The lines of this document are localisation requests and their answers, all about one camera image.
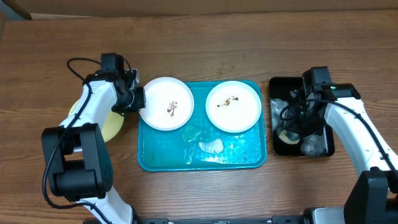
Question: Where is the white plate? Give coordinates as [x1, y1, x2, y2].
[205, 81, 262, 133]
[139, 77, 195, 131]

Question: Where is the teal plastic tray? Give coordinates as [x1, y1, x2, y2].
[137, 81, 267, 172]

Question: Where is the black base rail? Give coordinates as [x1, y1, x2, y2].
[83, 213, 346, 224]

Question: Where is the white plate left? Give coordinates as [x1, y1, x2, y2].
[139, 77, 195, 131]

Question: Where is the white plate right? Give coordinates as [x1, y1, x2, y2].
[205, 81, 262, 133]

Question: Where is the yellow green sponge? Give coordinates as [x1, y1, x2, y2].
[278, 129, 300, 145]

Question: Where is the black rectangular water tray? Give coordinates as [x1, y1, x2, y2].
[269, 77, 335, 157]

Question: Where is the light green plate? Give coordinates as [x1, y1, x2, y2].
[73, 99, 124, 142]

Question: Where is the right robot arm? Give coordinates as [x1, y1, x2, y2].
[279, 67, 397, 223]

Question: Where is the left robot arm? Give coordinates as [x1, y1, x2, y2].
[41, 53, 146, 224]

